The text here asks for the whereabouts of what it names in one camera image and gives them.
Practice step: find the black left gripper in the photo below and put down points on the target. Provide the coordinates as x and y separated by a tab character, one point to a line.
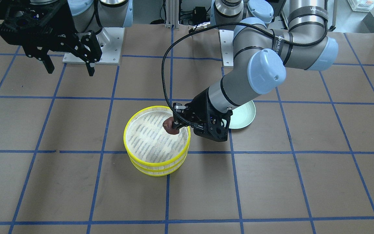
200	105

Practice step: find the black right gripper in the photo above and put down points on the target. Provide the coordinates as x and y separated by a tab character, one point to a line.
61	39

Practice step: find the brown bun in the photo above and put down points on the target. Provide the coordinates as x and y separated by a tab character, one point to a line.
168	126

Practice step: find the yellow top steamer layer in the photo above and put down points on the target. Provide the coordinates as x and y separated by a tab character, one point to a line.
146	140

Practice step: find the yellow steamer layer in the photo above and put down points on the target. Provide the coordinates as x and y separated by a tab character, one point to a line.
146	140
159	169

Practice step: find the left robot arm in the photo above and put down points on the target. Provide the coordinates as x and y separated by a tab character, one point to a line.
260	58

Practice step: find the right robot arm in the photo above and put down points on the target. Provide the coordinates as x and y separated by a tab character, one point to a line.
84	29

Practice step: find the yellow bottom steamer layer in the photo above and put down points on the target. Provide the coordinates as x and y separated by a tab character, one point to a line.
159	169

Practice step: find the light green plate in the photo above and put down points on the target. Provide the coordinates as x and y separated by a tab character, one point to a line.
243	116

